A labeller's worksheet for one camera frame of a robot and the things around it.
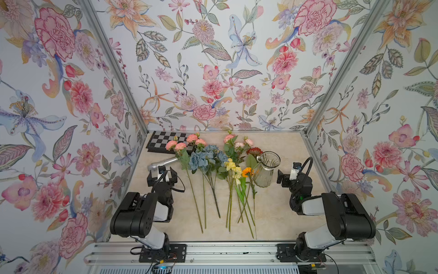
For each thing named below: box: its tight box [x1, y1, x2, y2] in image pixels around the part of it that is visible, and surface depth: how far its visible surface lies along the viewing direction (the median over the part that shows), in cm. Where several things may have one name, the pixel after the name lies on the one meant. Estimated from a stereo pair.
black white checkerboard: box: [146, 130, 196, 155], surface depth 112 cm
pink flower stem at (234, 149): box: [223, 130, 254, 166], surface depth 110 cm
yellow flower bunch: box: [224, 158, 242, 233], surface depth 97 cm
